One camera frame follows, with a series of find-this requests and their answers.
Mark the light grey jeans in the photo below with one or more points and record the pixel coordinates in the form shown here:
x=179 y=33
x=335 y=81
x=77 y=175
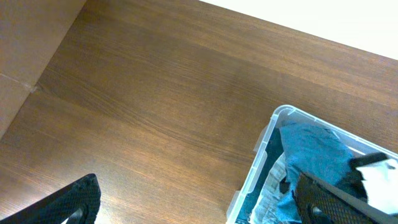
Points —
x=264 y=212

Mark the clear plastic storage container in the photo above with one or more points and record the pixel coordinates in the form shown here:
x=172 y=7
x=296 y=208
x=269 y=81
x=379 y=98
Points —
x=356 y=144

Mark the small blue denim garment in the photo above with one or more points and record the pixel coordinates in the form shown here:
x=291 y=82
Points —
x=317 y=151

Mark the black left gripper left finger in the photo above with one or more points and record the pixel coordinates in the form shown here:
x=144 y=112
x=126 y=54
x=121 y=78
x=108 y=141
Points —
x=78 y=202

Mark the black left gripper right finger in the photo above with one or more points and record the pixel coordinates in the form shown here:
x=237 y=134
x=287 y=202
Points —
x=319 y=202

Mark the dark blue jeans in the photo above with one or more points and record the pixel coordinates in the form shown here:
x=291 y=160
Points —
x=273 y=150

